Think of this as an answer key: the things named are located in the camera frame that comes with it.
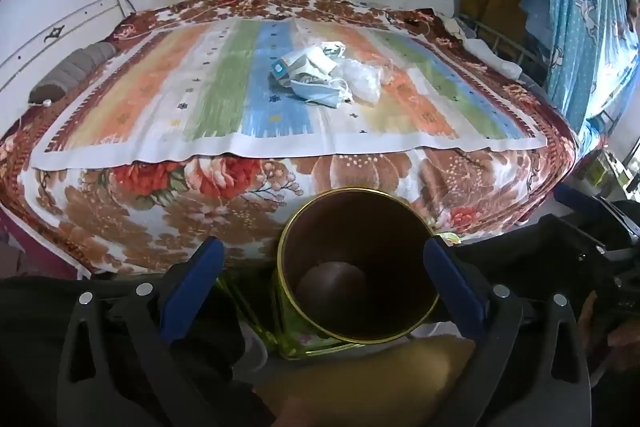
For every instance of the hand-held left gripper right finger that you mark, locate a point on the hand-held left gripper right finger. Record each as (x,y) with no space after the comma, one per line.
(455,292)

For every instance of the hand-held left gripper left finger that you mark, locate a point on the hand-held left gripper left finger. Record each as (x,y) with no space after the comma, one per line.
(192,292)

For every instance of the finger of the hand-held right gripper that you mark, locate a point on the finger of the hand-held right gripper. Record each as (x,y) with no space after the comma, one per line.
(575,196)

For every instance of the round gold-rimmed tin can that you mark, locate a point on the round gold-rimmed tin can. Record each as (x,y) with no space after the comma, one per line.
(360,237)

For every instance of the clear plastic bag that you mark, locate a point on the clear plastic bag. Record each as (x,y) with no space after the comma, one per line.
(364,82)

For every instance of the white medicine box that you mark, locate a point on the white medicine box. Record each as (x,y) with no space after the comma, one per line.
(305,63)

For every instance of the person's right hand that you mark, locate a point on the person's right hand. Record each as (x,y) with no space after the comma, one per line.
(625,347)

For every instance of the floral blanket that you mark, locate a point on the floral blanket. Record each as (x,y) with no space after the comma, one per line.
(150,207)

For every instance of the white cloth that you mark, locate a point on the white cloth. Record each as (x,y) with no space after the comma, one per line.
(492,57)

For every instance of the purple cloth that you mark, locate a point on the purple cloth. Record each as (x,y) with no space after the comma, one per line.
(35,242)

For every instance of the metal rack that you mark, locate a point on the metal rack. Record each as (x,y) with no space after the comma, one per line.
(505,44)

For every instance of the blue printed curtain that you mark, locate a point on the blue printed curtain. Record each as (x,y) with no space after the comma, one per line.
(585,22)

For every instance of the striped colourful mat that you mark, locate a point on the striped colourful mat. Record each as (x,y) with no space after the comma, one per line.
(200,97)

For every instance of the blue face mask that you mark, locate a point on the blue face mask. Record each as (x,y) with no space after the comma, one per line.
(320,93)

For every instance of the grey rolled cloth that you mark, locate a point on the grey rolled cloth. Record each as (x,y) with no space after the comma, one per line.
(75,69)

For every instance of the white headboard panel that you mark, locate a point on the white headboard panel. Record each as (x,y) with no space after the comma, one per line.
(55,32)

